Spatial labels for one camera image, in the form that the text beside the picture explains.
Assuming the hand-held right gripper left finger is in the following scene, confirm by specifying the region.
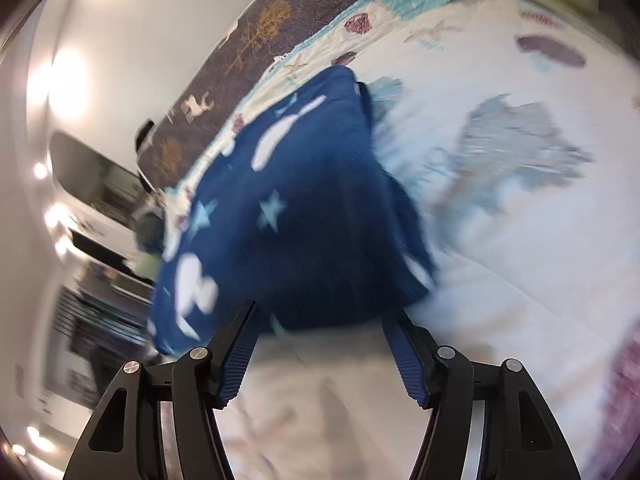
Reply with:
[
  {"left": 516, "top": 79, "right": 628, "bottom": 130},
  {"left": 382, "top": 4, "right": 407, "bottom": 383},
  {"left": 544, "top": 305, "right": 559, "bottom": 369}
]
[{"left": 62, "top": 300, "right": 260, "bottom": 480}]

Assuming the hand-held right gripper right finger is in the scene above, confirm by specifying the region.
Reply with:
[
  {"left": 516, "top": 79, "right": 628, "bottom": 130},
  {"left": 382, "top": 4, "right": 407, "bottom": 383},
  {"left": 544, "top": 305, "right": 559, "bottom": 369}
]
[{"left": 381, "top": 307, "right": 583, "bottom": 480}]

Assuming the blue fleece star print robe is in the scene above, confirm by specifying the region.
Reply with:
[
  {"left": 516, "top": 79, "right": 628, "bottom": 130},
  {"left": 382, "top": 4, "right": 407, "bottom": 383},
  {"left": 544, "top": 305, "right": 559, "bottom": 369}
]
[{"left": 147, "top": 66, "right": 439, "bottom": 357}]

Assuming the grey clothes pile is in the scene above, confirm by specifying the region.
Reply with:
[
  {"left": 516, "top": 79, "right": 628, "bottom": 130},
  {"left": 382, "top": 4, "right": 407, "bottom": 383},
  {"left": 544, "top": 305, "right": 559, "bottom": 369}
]
[{"left": 134, "top": 195, "right": 169, "bottom": 257}]

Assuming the white seashell print quilt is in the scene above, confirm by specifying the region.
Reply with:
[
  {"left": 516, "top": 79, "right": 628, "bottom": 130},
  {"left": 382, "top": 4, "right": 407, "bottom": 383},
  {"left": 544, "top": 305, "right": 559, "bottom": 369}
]
[{"left": 165, "top": 0, "right": 640, "bottom": 480}]

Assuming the small green cushion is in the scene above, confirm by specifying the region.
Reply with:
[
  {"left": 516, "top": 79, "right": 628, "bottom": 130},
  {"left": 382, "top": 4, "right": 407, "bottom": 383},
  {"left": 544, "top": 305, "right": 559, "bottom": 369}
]
[{"left": 139, "top": 255, "right": 162, "bottom": 282}]

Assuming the arched doorway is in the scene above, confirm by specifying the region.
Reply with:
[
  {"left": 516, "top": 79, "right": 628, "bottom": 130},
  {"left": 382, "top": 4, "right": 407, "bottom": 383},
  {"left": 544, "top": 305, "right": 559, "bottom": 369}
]
[{"left": 50, "top": 132, "right": 157, "bottom": 222}]

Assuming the black bag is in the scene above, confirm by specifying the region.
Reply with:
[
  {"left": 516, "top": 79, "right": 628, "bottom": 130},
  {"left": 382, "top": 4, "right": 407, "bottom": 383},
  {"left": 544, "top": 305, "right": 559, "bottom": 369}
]
[{"left": 135, "top": 120, "right": 157, "bottom": 152}]

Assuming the grey deer print mattress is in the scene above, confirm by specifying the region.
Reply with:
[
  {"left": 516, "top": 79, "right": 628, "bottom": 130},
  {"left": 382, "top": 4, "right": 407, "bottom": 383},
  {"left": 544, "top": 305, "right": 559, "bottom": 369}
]
[{"left": 136, "top": 0, "right": 496, "bottom": 192}]

